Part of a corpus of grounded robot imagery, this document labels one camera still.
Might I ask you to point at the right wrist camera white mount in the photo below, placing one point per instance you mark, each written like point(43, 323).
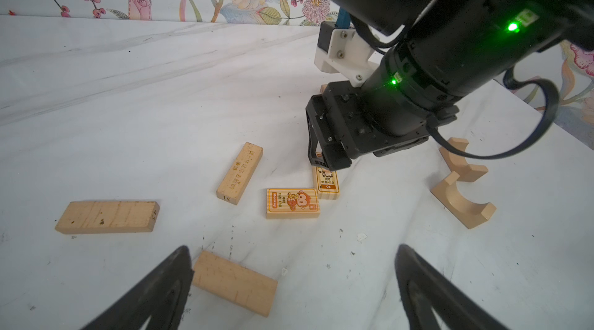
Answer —
point(340, 50)

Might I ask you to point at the printed monkey wood block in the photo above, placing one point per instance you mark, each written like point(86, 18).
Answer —
point(290, 204)

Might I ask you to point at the plain flat wood block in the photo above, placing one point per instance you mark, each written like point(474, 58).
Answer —
point(235, 283)

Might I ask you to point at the wood arch block near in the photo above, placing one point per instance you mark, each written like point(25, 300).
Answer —
point(470, 214)

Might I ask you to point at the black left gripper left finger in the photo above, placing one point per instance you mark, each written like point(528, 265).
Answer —
point(157, 301)

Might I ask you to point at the wood arch block far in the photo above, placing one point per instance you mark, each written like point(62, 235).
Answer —
point(467, 172)

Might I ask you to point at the wood arch block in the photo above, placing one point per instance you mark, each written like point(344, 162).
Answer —
point(467, 172)
point(470, 214)

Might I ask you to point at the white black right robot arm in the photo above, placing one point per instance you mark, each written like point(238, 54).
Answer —
point(436, 53)

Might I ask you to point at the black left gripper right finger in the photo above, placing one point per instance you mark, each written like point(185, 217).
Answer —
point(428, 296)

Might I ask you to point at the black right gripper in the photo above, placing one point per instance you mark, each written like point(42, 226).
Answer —
point(345, 122)

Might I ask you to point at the numbered long wood block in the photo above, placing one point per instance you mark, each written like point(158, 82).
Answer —
point(104, 217)

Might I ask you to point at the printed small wood block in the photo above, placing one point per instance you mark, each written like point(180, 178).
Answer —
point(326, 183)

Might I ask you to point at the engraved long wood block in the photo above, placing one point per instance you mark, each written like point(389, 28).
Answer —
point(240, 173)

